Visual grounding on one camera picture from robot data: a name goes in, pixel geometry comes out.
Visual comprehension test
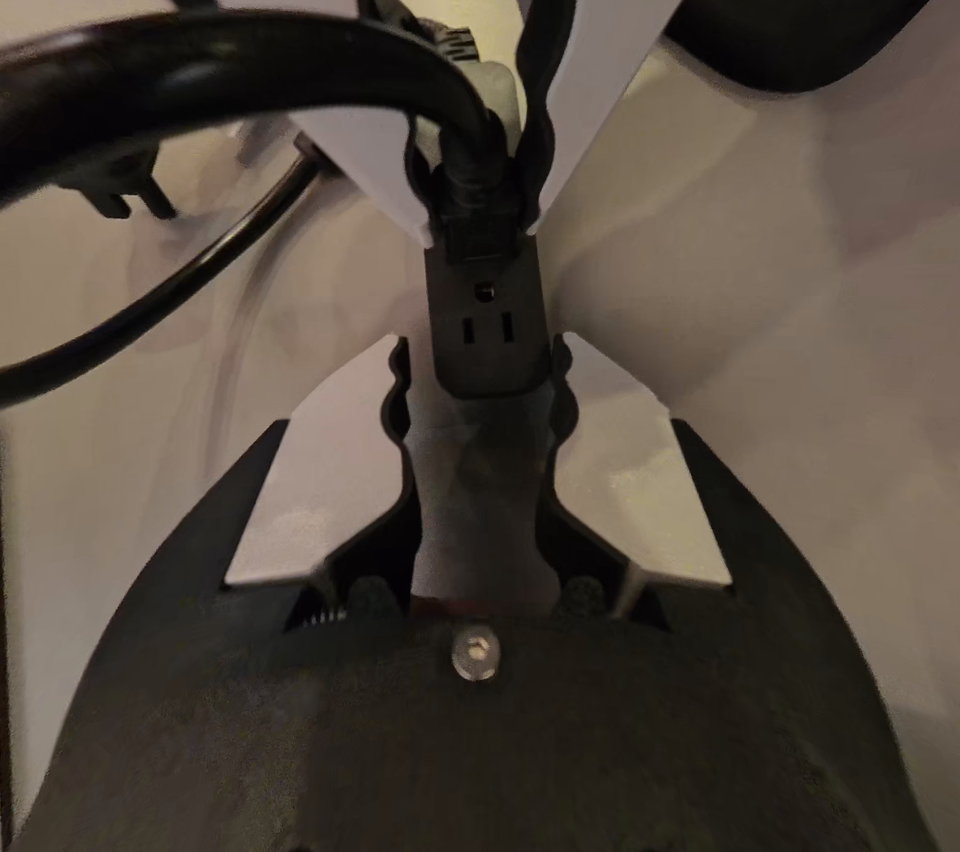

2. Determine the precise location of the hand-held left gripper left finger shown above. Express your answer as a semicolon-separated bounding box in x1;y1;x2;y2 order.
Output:
221;334;421;601

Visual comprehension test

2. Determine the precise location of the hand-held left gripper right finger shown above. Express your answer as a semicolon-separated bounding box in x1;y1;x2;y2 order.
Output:
536;331;735;616

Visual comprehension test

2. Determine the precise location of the black power cable with plug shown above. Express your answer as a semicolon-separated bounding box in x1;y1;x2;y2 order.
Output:
0;10;528;412

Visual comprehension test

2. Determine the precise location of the black power strip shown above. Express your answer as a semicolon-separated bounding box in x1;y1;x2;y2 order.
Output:
423;233;552;401

